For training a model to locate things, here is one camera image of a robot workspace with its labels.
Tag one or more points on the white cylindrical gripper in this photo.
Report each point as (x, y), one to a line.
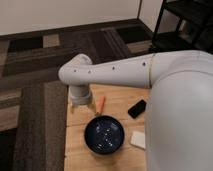
(81, 95)

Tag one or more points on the orange pepper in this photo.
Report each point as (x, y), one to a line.
(100, 106)

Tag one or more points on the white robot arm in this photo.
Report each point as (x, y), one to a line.
(179, 111)

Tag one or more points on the dark blue ceramic bowl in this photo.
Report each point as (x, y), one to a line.
(104, 135)

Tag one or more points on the patterned brown area rug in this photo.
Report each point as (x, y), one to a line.
(33, 103)

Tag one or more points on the black smartphone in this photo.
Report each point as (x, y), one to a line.
(137, 109)

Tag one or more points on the white rectangular sponge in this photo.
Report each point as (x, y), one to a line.
(138, 139)

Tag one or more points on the black metal shelf rack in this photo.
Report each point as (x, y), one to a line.
(194, 17)

